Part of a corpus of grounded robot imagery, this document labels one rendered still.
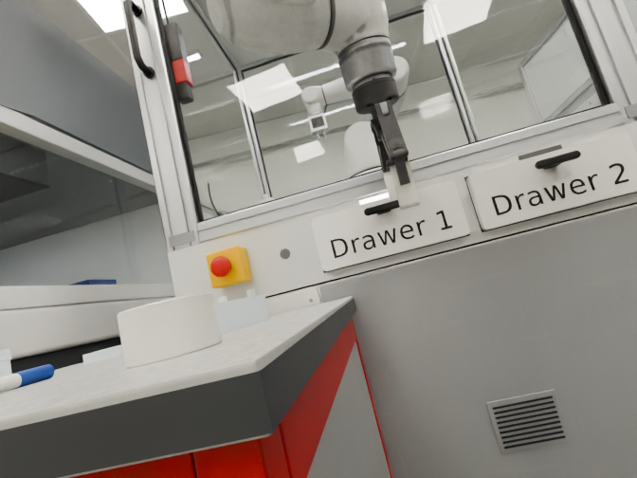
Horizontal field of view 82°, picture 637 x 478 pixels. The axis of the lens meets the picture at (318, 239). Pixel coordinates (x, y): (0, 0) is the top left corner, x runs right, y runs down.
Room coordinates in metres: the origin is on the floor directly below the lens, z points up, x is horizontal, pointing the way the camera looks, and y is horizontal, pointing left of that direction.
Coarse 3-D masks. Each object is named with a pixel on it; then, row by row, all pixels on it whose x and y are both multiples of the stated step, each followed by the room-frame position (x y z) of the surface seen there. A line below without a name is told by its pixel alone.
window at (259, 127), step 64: (192, 0) 0.78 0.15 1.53; (448, 0) 0.72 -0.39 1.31; (512, 0) 0.70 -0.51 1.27; (192, 64) 0.79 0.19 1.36; (256, 64) 0.77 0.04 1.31; (320, 64) 0.75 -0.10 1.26; (448, 64) 0.72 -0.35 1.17; (512, 64) 0.71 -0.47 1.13; (576, 64) 0.69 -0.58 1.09; (192, 128) 0.79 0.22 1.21; (256, 128) 0.77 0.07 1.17; (320, 128) 0.76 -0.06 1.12; (448, 128) 0.73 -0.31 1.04; (512, 128) 0.71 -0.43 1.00; (256, 192) 0.78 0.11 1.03
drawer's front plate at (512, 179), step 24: (600, 144) 0.66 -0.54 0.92; (624, 144) 0.66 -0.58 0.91; (504, 168) 0.68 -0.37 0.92; (528, 168) 0.68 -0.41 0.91; (552, 168) 0.67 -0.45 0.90; (576, 168) 0.67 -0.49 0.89; (600, 168) 0.66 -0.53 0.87; (624, 168) 0.66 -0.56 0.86; (480, 192) 0.69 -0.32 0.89; (504, 192) 0.68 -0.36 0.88; (528, 192) 0.68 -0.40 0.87; (552, 192) 0.67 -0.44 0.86; (600, 192) 0.67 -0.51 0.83; (624, 192) 0.66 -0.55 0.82; (480, 216) 0.69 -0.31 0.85; (504, 216) 0.69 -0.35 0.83; (528, 216) 0.68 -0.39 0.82
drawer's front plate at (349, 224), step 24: (432, 192) 0.70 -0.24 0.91; (456, 192) 0.69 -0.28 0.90; (336, 216) 0.72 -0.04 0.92; (360, 216) 0.72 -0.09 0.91; (384, 216) 0.71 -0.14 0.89; (408, 216) 0.71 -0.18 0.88; (432, 216) 0.70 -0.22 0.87; (456, 216) 0.70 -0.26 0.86; (360, 240) 0.72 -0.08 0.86; (384, 240) 0.71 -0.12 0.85; (408, 240) 0.71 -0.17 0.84; (432, 240) 0.70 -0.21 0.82; (336, 264) 0.73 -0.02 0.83
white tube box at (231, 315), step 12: (240, 300) 0.50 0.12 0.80; (252, 300) 0.53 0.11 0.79; (264, 300) 0.56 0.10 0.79; (216, 312) 0.45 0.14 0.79; (228, 312) 0.48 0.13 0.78; (240, 312) 0.50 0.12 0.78; (252, 312) 0.52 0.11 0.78; (264, 312) 0.55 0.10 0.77; (228, 324) 0.47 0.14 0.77; (240, 324) 0.49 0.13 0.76
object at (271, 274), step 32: (512, 160) 0.70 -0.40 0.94; (384, 192) 0.73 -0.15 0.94; (288, 224) 0.75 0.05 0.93; (480, 224) 0.71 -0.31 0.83; (512, 224) 0.70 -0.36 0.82; (544, 224) 0.70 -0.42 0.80; (192, 256) 0.78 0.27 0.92; (256, 256) 0.76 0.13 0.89; (416, 256) 0.73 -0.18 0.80; (192, 288) 0.78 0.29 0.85; (224, 288) 0.77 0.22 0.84; (256, 288) 0.77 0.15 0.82; (288, 288) 0.76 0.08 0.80
